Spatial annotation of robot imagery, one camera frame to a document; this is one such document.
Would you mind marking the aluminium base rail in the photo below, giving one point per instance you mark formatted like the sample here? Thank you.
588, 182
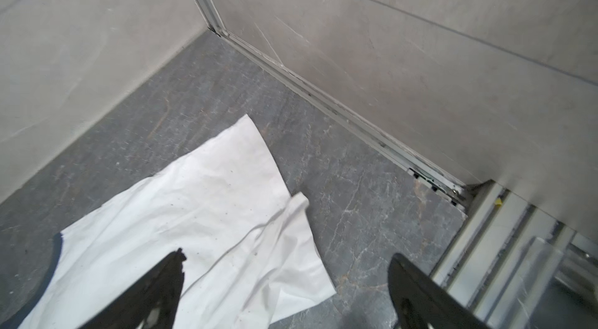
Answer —
514, 266

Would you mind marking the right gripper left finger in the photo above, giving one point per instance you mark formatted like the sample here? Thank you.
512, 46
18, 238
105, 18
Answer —
151, 302

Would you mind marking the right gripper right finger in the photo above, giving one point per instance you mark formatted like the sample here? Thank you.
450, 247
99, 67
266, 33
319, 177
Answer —
420, 303

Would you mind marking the white tank top navy trim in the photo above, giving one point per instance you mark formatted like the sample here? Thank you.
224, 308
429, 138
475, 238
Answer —
250, 255

